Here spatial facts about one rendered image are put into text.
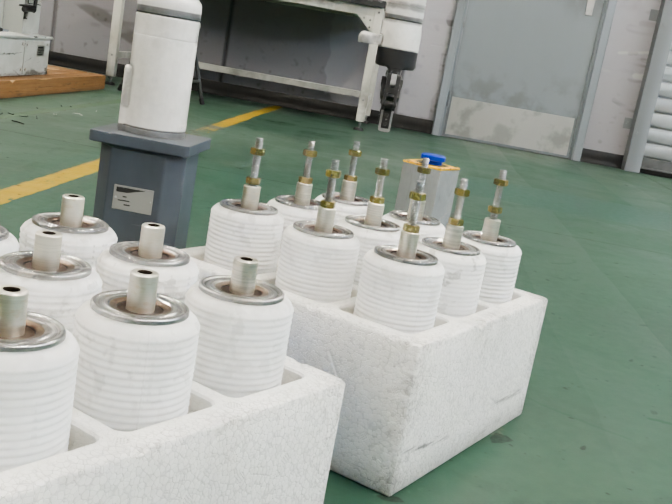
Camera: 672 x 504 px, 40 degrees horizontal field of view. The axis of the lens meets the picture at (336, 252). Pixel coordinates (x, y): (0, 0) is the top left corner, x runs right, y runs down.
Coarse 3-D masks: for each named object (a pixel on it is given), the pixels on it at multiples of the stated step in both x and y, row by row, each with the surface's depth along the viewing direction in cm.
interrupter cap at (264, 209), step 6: (222, 204) 117; (228, 204) 118; (234, 204) 119; (240, 204) 120; (258, 204) 121; (264, 204) 122; (234, 210) 116; (240, 210) 115; (246, 210) 115; (252, 210) 116; (258, 210) 117; (264, 210) 118; (270, 210) 119; (276, 210) 119
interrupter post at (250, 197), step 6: (246, 186) 117; (252, 186) 118; (258, 186) 118; (246, 192) 118; (252, 192) 117; (258, 192) 118; (246, 198) 118; (252, 198) 118; (258, 198) 118; (246, 204) 118; (252, 204) 118
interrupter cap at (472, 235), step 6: (462, 234) 126; (468, 234) 127; (474, 234) 128; (480, 234) 129; (474, 240) 124; (480, 240) 123; (498, 240) 128; (504, 240) 127; (510, 240) 128; (498, 246) 123; (504, 246) 123; (510, 246) 124
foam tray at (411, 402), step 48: (336, 336) 104; (384, 336) 101; (432, 336) 103; (480, 336) 112; (528, 336) 128; (384, 384) 101; (432, 384) 104; (480, 384) 117; (336, 432) 105; (384, 432) 102; (432, 432) 107; (480, 432) 122; (384, 480) 102
